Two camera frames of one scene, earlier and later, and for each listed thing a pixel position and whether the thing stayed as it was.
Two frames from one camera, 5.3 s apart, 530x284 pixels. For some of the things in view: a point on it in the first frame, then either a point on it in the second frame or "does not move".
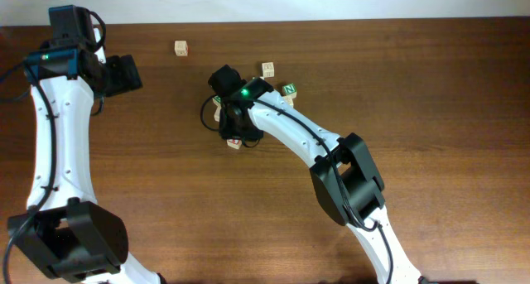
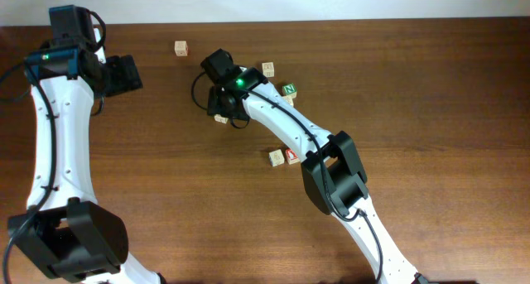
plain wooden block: x=181 y=48 does not move
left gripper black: x=127 y=77 does not move
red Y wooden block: x=234 y=142 → x=291 y=156
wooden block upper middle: x=268 y=69 does not move
